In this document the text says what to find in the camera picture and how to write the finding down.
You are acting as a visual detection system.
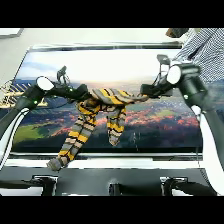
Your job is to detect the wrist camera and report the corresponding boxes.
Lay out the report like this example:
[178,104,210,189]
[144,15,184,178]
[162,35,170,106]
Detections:
[55,65,72,86]
[153,53,172,84]

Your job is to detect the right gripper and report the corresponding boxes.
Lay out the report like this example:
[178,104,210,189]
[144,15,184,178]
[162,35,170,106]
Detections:
[139,80,175,99]

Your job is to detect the yellow grey striped sweater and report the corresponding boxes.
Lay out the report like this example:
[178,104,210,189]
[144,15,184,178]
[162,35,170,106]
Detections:
[46,87,150,172]

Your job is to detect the person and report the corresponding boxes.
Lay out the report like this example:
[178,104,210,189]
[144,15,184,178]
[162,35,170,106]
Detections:
[165,27,224,84]

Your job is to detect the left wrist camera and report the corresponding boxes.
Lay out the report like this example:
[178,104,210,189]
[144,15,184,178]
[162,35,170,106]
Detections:
[55,65,72,86]

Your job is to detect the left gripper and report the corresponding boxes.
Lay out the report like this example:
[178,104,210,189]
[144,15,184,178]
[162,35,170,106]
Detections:
[69,83,93,102]

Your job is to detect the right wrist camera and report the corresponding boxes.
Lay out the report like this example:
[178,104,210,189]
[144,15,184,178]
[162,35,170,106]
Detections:
[153,53,172,84]

